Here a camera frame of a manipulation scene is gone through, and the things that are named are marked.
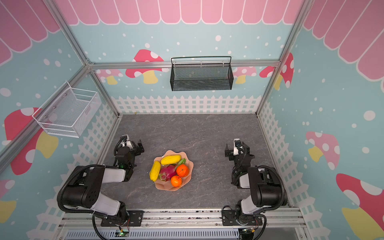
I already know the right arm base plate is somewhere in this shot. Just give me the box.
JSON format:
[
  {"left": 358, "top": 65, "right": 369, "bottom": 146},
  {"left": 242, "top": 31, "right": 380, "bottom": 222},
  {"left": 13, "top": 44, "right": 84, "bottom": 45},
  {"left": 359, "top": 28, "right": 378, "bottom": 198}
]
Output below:
[{"left": 221, "top": 209, "right": 263, "bottom": 227}]

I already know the pink scalloped fruit bowl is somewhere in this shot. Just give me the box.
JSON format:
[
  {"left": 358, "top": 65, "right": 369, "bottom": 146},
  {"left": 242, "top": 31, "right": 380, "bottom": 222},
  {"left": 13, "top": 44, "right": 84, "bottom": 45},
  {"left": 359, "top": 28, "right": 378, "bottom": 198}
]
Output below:
[{"left": 154, "top": 150, "right": 194, "bottom": 191}]

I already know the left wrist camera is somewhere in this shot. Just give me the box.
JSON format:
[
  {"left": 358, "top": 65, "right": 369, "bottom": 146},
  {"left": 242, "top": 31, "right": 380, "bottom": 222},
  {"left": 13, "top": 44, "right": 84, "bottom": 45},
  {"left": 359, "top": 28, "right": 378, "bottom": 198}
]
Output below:
[{"left": 120, "top": 135, "right": 133, "bottom": 148}]

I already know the pink dragon fruit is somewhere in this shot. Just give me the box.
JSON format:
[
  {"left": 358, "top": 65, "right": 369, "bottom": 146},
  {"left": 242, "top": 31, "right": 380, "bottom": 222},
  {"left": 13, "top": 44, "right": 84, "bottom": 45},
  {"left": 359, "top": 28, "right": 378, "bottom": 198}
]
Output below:
[{"left": 159, "top": 159, "right": 186, "bottom": 182}]

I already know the black mesh wall basket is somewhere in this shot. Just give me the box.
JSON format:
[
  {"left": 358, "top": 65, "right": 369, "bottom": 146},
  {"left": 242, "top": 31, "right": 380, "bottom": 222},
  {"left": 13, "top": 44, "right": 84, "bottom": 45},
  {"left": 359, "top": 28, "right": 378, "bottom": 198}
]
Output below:
[{"left": 170, "top": 56, "right": 234, "bottom": 92}]

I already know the aluminium front rail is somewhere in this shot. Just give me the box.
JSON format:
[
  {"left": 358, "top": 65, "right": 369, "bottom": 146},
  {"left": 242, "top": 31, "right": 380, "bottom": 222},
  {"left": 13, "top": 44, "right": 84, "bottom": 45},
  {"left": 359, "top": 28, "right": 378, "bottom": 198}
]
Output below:
[{"left": 58, "top": 208, "right": 306, "bottom": 230}]

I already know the large orange tangerine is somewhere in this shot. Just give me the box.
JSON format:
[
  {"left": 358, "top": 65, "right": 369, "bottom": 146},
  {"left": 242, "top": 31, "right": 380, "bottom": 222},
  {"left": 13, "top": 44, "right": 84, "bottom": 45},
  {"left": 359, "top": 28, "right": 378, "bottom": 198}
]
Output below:
[{"left": 177, "top": 164, "right": 190, "bottom": 178}]

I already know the small orange with stem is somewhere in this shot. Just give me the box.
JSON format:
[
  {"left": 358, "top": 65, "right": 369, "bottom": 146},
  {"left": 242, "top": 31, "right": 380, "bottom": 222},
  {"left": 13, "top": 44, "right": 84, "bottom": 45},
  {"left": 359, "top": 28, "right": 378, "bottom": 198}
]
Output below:
[{"left": 171, "top": 175, "right": 183, "bottom": 188}]

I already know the small yellow fruit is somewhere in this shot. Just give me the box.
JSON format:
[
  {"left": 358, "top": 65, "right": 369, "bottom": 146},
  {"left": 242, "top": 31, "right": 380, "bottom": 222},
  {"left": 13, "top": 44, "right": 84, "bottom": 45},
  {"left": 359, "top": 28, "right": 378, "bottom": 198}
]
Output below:
[{"left": 160, "top": 155, "right": 182, "bottom": 165}]

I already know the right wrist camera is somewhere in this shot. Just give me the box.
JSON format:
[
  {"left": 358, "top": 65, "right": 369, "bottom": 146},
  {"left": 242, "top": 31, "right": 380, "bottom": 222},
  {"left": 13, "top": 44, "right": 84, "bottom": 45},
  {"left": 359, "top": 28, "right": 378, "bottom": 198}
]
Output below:
[{"left": 233, "top": 139, "right": 243, "bottom": 156}]

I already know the long yellow fruit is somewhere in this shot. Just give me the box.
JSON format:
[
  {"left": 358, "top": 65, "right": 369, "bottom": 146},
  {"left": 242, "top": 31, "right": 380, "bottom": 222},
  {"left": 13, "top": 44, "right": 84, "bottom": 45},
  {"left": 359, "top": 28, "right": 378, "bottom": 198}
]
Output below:
[{"left": 149, "top": 161, "right": 162, "bottom": 182}]

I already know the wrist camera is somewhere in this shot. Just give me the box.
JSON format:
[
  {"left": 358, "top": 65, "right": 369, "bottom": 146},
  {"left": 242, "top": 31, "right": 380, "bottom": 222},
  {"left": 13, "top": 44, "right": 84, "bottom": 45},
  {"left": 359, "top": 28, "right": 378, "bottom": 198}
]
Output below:
[
  {"left": 120, "top": 135, "right": 133, "bottom": 148},
  {"left": 233, "top": 139, "right": 243, "bottom": 156}
]

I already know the white wire wall basket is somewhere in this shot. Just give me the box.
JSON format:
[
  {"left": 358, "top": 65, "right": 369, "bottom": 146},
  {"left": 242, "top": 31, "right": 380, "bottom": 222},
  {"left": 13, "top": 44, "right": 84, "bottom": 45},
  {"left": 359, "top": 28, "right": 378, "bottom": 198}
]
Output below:
[{"left": 32, "top": 82, "right": 102, "bottom": 138}]

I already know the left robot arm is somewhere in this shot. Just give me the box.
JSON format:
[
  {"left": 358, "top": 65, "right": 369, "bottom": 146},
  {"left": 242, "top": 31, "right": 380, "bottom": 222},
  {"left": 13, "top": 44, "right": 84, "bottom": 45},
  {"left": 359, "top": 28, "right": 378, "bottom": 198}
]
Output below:
[{"left": 57, "top": 135, "right": 145, "bottom": 226}]

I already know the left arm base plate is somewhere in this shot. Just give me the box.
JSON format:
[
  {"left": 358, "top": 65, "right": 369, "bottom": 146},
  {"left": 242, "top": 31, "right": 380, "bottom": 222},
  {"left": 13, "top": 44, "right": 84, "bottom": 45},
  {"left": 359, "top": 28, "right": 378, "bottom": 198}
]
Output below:
[{"left": 101, "top": 210, "right": 144, "bottom": 227}]

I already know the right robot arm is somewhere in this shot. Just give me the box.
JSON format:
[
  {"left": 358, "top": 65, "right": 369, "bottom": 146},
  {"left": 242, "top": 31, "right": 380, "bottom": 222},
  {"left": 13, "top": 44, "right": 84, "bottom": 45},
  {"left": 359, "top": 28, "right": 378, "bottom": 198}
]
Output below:
[{"left": 222, "top": 139, "right": 288, "bottom": 226}]

